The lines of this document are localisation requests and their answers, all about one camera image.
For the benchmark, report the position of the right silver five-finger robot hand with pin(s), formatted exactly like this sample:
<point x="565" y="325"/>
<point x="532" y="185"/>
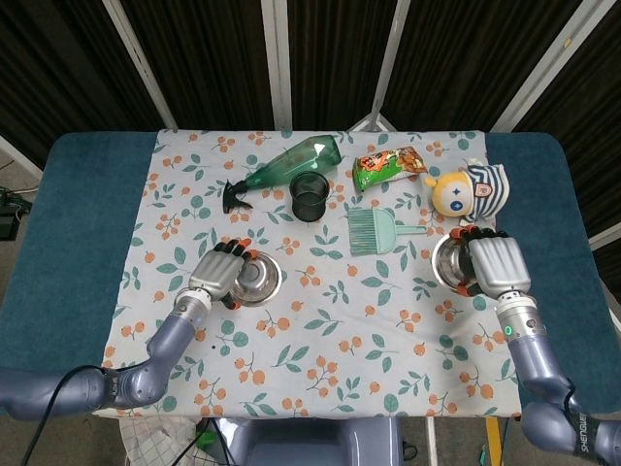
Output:
<point x="497" y="264"/>

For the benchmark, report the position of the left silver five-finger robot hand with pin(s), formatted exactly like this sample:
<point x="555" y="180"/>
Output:
<point x="216" y="274"/>

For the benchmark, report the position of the steel bowl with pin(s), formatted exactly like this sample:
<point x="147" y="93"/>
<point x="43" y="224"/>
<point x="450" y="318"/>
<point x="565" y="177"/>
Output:
<point x="259" y="279"/>
<point x="448" y="262"/>

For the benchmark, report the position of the floral tablecloth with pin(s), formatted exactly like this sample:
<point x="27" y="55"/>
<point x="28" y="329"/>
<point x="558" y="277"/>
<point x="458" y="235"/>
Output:
<point x="310" y="349"/>

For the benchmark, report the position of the yellow plush toy striped cap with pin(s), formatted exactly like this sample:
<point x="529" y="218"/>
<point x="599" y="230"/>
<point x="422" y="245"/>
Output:
<point x="456" y="196"/>

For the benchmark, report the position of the black mesh pen cup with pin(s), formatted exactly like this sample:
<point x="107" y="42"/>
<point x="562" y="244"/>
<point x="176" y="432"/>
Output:
<point x="309" y="199"/>

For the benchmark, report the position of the teal plastic hand brush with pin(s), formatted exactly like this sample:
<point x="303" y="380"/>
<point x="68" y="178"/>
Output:
<point x="373" y="233"/>

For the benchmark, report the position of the green plastic spray bottle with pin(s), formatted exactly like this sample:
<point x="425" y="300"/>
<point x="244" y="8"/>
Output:
<point x="296" y="162"/>

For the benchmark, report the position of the green snack bag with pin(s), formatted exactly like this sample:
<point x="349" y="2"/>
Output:
<point x="383" y="167"/>

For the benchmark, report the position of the blue table cover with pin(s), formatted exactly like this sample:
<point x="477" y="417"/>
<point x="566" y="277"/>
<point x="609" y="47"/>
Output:
<point x="73" y="218"/>

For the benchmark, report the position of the white checked cloth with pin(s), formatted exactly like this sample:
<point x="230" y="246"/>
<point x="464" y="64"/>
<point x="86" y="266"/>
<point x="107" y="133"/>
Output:
<point x="155" y="444"/>

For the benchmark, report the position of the grey-blue robot torso base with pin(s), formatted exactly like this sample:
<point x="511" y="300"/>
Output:
<point x="310" y="444"/>

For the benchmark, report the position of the black power strip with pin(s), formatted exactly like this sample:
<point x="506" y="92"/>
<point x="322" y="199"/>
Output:
<point x="9" y="218"/>

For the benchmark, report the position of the white partition frame post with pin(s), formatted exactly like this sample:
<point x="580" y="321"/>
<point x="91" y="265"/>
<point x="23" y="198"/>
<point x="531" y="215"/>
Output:
<point x="388" y="63"/>
<point x="277" y="63"/>
<point x="543" y="68"/>
<point x="19" y="155"/>
<point x="140" y="63"/>
<point x="606" y="237"/>

